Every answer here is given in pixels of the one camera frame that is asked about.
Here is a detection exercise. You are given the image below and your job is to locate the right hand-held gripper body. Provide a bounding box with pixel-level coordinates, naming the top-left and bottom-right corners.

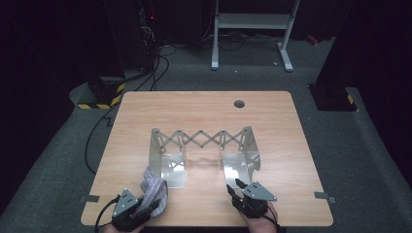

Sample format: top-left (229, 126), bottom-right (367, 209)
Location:
top-left (230, 181), bottom-right (278, 219)

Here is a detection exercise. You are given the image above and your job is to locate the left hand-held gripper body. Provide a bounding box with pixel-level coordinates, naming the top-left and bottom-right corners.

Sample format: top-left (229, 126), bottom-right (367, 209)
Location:
top-left (111, 188), bottom-right (154, 233)

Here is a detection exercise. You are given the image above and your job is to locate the striped purple cloth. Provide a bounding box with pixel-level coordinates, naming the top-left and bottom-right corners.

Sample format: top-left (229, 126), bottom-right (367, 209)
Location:
top-left (139, 166), bottom-right (170, 218)

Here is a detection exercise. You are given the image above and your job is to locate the grey metal expandable book rack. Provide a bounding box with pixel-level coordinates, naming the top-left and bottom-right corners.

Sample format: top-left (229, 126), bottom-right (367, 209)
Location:
top-left (148, 125), bottom-right (262, 190)

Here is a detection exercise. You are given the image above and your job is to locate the person's left hand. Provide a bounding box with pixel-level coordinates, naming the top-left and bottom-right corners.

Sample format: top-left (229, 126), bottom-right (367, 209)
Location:
top-left (102, 222), bottom-right (146, 233)

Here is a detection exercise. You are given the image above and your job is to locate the person's right hand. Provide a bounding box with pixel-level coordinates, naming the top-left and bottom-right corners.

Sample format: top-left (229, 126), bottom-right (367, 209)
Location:
top-left (238, 201), bottom-right (280, 233)

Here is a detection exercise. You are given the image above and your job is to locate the grey tape strip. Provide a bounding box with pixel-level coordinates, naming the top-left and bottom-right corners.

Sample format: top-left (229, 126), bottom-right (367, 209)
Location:
top-left (80, 194), bottom-right (100, 204)
top-left (313, 190), bottom-right (337, 205)

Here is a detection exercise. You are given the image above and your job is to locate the black yellow striped stand base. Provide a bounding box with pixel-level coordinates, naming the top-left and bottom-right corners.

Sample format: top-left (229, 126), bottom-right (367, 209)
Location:
top-left (77, 75), bottom-right (127, 111)

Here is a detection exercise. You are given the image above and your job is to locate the black stand base yellow corner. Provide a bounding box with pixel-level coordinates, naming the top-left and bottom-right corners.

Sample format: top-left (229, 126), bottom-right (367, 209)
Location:
top-left (308, 83), bottom-right (360, 113)

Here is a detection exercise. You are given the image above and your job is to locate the white metal stand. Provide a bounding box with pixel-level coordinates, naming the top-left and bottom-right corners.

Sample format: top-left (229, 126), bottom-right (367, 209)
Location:
top-left (210, 0), bottom-right (301, 73)

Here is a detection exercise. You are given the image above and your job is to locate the dark equipment rack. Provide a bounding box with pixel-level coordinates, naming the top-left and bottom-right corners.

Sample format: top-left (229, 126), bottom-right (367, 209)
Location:
top-left (103, 0), bottom-right (162, 72)

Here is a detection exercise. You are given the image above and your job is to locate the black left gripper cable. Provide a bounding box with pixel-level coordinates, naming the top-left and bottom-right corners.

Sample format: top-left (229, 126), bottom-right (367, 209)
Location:
top-left (94, 194), bottom-right (121, 233)

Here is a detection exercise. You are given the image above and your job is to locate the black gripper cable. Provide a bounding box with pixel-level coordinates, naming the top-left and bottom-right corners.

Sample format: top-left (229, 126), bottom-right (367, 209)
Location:
top-left (261, 206), bottom-right (282, 233)
top-left (94, 194), bottom-right (121, 233)

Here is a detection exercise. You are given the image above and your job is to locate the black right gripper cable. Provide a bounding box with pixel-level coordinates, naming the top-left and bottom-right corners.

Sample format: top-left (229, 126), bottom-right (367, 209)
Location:
top-left (261, 206), bottom-right (282, 233)

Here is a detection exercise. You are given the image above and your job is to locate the black floor cable bundle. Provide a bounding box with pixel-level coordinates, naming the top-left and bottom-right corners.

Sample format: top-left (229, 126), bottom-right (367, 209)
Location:
top-left (134, 43), bottom-right (179, 92)

